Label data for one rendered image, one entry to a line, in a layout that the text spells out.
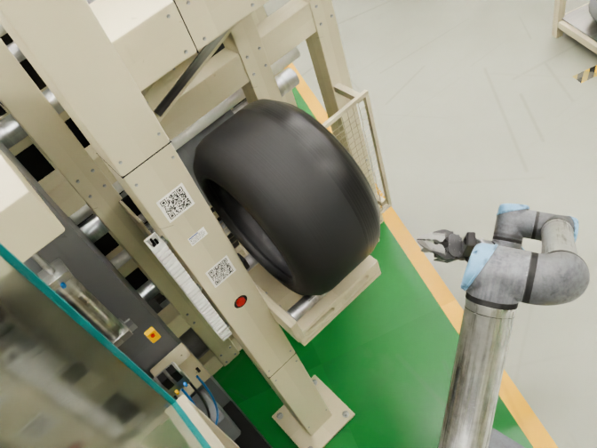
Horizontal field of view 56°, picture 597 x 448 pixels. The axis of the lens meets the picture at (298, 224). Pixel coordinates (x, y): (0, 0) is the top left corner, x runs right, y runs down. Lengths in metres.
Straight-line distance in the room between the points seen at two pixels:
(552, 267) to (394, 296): 1.56
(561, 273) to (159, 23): 1.08
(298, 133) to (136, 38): 0.45
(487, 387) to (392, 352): 1.31
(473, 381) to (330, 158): 0.63
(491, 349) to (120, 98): 0.95
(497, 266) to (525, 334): 1.40
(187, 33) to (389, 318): 1.72
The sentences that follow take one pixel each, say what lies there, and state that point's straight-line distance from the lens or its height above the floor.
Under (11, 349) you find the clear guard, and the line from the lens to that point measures 0.56.
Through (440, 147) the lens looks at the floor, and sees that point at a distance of 3.41.
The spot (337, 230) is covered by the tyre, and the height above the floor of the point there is 1.27.
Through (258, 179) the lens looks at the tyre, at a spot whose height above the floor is 1.44.
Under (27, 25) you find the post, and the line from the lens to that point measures 1.08.
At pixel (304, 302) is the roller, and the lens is 1.77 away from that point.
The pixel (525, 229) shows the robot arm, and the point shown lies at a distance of 1.88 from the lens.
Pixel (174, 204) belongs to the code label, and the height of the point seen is 1.51.
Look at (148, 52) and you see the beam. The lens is 1.47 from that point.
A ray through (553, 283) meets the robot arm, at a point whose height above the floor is 1.27.
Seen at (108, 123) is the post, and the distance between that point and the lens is 1.18.
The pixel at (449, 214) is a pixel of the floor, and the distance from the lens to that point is 3.06.
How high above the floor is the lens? 2.38
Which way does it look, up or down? 48 degrees down
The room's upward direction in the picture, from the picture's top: 23 degrees counter-clockwise
